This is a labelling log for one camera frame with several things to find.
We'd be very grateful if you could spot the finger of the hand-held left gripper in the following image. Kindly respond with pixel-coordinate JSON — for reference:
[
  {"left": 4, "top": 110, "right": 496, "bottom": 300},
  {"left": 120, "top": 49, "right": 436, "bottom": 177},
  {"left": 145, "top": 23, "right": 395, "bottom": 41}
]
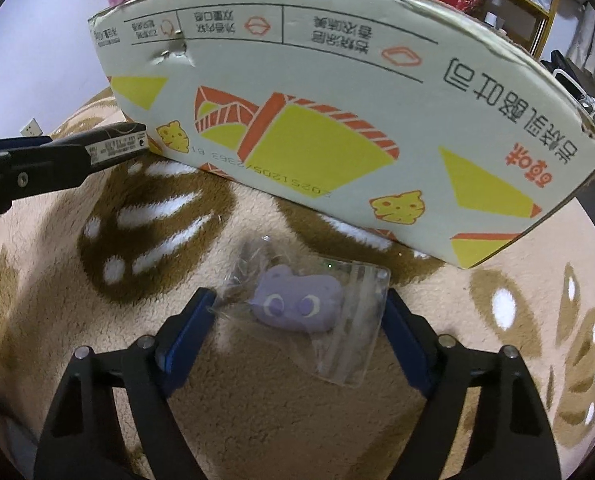
[
  {"left": 0, "top": 142, "right": 93, "bottom": 222},
  {"left": 0, "top": 135, "right": 54, "bottom": 162}
]

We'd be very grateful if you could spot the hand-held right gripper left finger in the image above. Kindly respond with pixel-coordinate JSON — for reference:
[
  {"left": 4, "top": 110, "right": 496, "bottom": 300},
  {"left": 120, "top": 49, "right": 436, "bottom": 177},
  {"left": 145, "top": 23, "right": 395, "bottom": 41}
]
[{"left": 34, "top": 287, "right": 217, "bottom": 480}]

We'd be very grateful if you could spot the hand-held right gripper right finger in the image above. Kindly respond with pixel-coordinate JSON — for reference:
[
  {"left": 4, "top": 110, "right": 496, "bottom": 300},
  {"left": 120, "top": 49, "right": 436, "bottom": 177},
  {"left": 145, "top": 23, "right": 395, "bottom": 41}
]
[{"left": 383, "top": 290, "right": 561, "bottom": 480}]

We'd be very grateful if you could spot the purple cat charm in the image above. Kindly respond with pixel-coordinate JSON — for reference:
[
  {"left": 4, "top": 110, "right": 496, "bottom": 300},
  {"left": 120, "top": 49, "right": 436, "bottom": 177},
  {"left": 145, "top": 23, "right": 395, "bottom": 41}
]
[{"left": 212, "top": 234, "right": 393, "bottom": 389}]

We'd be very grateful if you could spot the dark packet with white label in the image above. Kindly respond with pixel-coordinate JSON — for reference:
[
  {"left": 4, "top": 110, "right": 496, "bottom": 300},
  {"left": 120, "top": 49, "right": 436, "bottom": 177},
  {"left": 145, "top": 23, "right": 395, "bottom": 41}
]
[{"left": 52, "top": 121, "right": 150, "bottom": 172}]

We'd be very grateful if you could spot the purple frog toy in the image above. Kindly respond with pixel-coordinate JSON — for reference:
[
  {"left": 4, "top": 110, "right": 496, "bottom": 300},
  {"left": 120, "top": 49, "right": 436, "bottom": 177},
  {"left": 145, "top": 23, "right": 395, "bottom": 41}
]
[{"left": 249, "top": 265, "right": 341, "bottom": 334}]

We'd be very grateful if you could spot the printed cardboard box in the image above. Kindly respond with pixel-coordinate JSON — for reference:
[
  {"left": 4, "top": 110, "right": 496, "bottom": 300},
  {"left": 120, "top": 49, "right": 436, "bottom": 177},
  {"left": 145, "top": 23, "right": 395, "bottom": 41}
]
[{"left": 88, "top": 0, "right": 595, "bottom": 269}]

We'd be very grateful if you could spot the beige printed blanket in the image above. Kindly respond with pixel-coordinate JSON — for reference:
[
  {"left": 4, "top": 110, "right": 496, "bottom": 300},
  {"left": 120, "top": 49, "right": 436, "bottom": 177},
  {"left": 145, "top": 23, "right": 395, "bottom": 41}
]
[{"left": 0, "top": 85, "right": 595, "bottom": 480}]

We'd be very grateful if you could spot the white trolley cart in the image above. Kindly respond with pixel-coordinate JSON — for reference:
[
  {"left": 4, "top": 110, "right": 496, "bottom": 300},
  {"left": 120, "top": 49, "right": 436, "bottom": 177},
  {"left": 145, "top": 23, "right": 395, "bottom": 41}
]
[{"left": 539, "top": 49, "right": 595, "bottom": 127}]

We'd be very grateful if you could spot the wooden shelf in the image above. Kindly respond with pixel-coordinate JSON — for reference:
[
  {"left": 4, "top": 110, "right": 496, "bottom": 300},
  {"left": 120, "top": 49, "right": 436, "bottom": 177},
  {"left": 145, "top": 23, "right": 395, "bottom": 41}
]
[{"left": 362, "top": 0, "right": 567, "bottom": 59}]

